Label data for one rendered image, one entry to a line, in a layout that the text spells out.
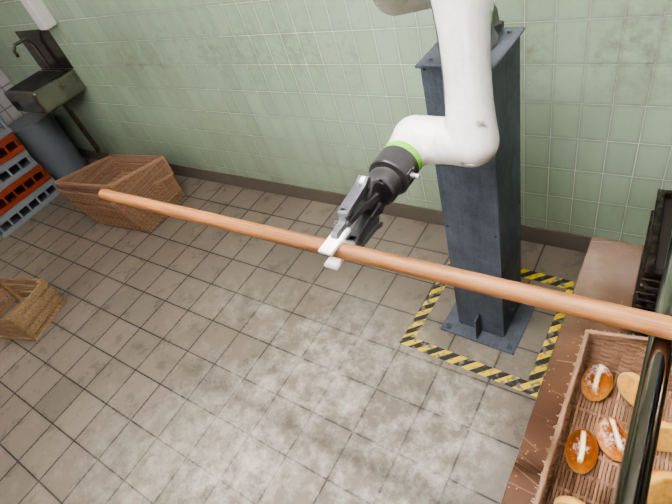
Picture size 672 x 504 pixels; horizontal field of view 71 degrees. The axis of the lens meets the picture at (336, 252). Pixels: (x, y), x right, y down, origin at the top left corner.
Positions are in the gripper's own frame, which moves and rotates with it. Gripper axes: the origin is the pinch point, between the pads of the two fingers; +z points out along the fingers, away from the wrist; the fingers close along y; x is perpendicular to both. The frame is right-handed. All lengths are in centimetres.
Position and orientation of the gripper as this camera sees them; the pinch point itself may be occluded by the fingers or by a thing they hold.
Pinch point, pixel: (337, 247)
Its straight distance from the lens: 88.9
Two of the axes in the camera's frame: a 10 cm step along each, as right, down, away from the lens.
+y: 2.7, 6.8, 6.8
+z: -5.1, 7.0, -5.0
